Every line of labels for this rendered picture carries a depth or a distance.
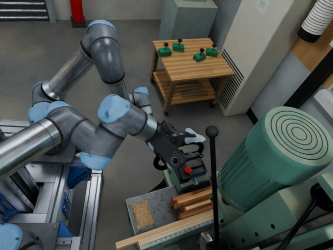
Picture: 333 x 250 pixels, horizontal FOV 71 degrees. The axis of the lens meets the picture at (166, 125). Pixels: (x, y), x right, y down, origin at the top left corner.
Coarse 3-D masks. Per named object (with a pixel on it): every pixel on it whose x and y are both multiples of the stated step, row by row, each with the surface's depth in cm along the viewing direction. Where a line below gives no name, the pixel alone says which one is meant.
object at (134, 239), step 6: (210, 210) 98; (192, 216) 95; (204, 216) 96; (174, 222) 92; (180, 222) 93; (186, 222) 93; (156, 228) 90; (162, 228) 90; (168, 228) 91; (144, 234) 88; (150, 234) 88; (126, 240) 86; (132, 240) 86; (138, 240) 86; (120, 246) 84; (126, 246) 87
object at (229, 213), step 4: (212, 196) 92; (220, 196) 88; (212, 200) 92; (220, 200) 87; (220, 204) 87; (224, 204) 87; (220, 208) 87; (224, 208) 86; (228, 208) 86; (232, 208) 86; (220, 212) 88; (224, 212) 85; (228, 212) 85; (232, 212) 85; (236, 212) 86; (240, 212) 86; (220, 216) 88; (224, 216) 85; (228, 216) 84; (232, 216) 84; (236, 216) 85; (228, 220) 83; (232, 220) 84; (224, 224) 86; (228, 224) 84
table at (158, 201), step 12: (168, 180) 110; (156, 192) 102; (168, 192) 103; (180, 192) 104; (156, 204) 99; (168, 204) 100; (132, 216) 95; (156, 216) 96; (168, 216) 97; (132, 228) 93; (144, 228) 93; (204, 228) 97
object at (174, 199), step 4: (204, 188) 99; (208, 188) 100; (188, 192) 97; (192, 192) 97; (196, 192) 98; (176, 196) 95; (180, 196) 95; (184, 196) 96; (172, 200) 95; (176, 200) 95; (172, 204) 98
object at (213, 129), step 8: (208, 128) 61; (216, 128) 61; (208, 136) 62; (216, 136) 62; (216, 176) 65; (216, 184) 66; (216, 192) 66; (216, 200) 67; (216, 208) 68; (216, 216) 68; (216, 224) 69; (216, 232) 70; (216, 240) 70; (208, 248) 72; (216, 248) 70; (224, 248) 70
